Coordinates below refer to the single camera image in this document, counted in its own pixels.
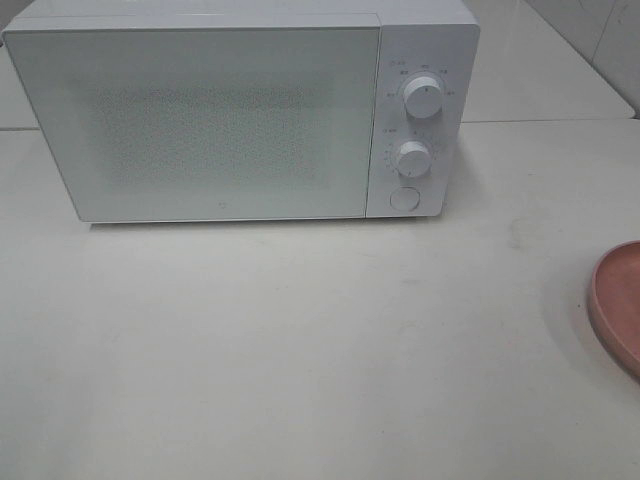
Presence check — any pink round plate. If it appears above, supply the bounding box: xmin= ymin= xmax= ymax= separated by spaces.
xmin=588 ymin=240 xmax=639 ymax=380

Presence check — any white microwave door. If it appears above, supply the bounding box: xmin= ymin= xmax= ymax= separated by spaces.
xmin=6 ymin=28 xmax=379 ymax=223

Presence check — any lower white timer knob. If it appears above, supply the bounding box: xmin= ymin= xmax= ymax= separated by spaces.
xmin=394 ymin=141 xmax=433 ymax=178

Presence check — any upper white power knob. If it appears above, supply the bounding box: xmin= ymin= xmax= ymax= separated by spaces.
xmin=401 ymin=72 xmax=444 ymax=120

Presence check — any white microwave oven body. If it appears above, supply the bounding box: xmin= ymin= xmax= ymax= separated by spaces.
xmin=2 ymin=1 xmax=480 ymax=221

